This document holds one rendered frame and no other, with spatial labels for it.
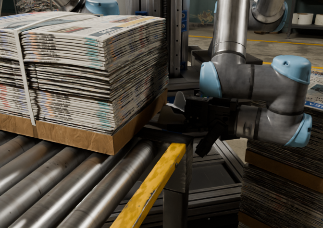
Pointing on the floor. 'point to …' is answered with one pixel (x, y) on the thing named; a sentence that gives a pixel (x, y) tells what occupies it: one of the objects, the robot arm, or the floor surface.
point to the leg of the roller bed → (175, 209)
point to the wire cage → (34, 2)
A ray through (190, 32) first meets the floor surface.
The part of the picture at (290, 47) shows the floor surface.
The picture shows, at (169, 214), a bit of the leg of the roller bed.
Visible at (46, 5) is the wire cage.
